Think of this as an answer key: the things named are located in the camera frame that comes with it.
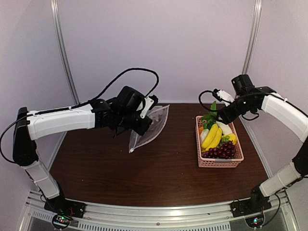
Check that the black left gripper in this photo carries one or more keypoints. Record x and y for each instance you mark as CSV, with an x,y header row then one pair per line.
x,y
141,129

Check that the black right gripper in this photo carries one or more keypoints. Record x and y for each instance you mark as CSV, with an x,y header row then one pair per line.
x,y
227,118

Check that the clear zip top bag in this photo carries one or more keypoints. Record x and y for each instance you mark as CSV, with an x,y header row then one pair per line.
x,y
159,116

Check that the white radish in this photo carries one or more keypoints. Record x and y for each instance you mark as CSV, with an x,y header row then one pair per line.
x,y
226,130

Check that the green grape bunch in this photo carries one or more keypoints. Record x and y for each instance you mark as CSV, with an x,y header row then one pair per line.
x,y
224,139

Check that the green leafy vegetable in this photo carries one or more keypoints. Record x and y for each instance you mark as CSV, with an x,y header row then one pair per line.
x,y
209,119

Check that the dark red grape bunch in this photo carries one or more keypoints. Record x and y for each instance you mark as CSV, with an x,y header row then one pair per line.
x,y
225,151

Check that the pink plastic basket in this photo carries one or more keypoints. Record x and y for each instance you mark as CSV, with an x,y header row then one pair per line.
x,y
217,163

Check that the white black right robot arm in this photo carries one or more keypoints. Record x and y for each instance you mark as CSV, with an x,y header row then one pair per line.
x,y
294,122

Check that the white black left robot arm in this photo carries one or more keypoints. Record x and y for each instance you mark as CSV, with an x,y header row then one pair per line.
x,y
33,125

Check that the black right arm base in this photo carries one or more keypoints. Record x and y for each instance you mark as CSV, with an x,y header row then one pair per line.
x,y
247,207

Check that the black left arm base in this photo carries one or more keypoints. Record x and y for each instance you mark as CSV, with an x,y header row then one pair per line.
x,y
61,206

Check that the yellow lemon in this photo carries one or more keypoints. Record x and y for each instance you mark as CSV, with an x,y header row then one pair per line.
x,y
232,137

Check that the yellow banana bunch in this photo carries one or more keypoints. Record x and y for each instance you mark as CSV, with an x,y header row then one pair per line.
x,y
213,138

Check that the small napa cabbage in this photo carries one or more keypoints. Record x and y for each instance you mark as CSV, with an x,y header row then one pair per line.
x,y
203,135

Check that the right circuit board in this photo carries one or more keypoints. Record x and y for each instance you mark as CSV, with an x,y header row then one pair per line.
x,y
255,221

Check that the circuit board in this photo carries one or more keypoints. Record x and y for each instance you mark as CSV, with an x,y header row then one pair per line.
x,y
255,221
60,221

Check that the left circuit board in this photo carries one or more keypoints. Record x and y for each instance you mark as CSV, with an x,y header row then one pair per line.
x,y
60,221

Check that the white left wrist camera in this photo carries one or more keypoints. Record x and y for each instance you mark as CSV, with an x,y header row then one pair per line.
x,y
147,103

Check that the right aluminium frame post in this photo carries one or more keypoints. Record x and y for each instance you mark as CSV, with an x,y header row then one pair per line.
x,y
253,36

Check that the aluminium frame post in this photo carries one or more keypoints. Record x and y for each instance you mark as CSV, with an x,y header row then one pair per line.
x,y
62,50
253,36

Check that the left aluminium frame post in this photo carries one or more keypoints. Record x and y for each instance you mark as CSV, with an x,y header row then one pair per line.
x,y
62,50

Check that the aluminium front rail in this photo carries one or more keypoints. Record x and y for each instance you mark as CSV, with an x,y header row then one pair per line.
x,y
210,217

